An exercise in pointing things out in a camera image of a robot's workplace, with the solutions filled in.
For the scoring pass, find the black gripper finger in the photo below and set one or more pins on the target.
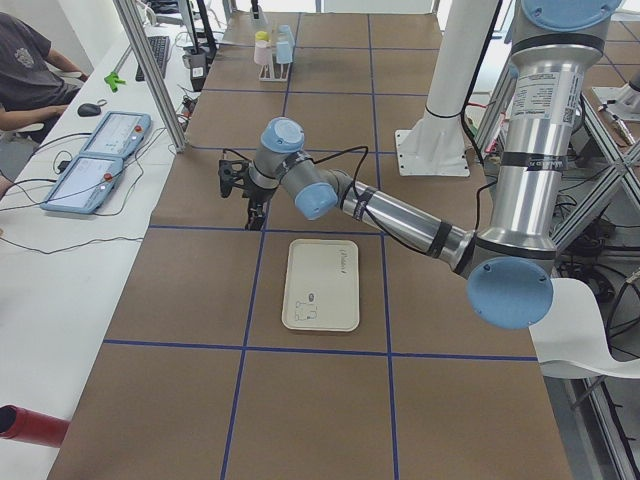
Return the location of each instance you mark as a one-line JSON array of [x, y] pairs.
[[255, 216]]

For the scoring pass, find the yellow plastic cup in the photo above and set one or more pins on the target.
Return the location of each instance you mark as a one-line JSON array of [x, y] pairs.
[[261, 36]]

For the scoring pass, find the light blue plastic cup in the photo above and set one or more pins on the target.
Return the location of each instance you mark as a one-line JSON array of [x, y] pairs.
[[285, 34]]

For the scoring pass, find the pink plastic cup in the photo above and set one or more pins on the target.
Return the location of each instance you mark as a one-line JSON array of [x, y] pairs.
[[262, 53]]

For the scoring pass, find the black box with label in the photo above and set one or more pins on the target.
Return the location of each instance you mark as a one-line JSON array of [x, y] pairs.
[[196, 64]]

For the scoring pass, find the cream plastic tray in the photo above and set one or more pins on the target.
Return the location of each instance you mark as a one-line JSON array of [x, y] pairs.
[[322, 286]]

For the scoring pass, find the black keyboard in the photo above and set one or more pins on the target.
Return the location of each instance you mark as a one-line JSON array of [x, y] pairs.
[[160, 48]]

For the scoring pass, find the upper blue teach pendant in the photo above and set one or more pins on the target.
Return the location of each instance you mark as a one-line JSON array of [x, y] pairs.
[[118, 134]]

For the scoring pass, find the blue teach pendant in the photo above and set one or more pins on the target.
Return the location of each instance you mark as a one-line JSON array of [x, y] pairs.
[[118, 134], [84, 185]]

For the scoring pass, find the green plastic clamp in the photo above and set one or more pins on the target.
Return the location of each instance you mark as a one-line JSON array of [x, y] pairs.
[[113, 80]]

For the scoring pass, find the lower blue teach pendant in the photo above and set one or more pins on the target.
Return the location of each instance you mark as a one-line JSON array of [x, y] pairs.
[[84, 185]]

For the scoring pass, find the black computer mouse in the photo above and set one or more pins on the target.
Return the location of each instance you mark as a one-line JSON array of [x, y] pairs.
[[89, 110]]

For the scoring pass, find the seated person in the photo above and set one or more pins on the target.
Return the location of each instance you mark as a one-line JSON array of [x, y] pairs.
[[31, 92]]

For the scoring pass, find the red cylinder tube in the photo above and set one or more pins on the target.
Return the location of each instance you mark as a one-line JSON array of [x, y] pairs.
[[27, 426]]

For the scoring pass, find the white wire cup rack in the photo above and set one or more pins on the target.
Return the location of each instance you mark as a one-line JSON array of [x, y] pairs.
[[274, 72]]

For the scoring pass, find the aluminium frame post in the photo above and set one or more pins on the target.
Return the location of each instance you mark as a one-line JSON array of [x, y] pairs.
[[132, 25]]

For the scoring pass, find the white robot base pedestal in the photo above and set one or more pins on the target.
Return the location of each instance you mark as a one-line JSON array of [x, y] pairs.
[[435, 145]]

